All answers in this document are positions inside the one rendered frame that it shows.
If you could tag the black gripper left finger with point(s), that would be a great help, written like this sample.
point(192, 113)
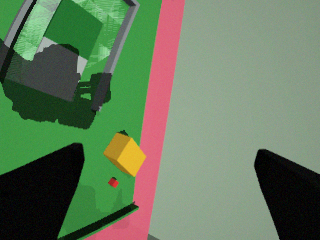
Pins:
point(35, 197)

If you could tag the small red cube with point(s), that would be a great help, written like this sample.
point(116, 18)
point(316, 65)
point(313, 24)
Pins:
point(113, 182)

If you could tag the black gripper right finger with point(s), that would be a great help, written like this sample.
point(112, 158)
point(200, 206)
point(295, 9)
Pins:
point(292, 193)

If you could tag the yellow cube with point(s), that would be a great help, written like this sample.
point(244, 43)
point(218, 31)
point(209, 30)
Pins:
point(125, 154)

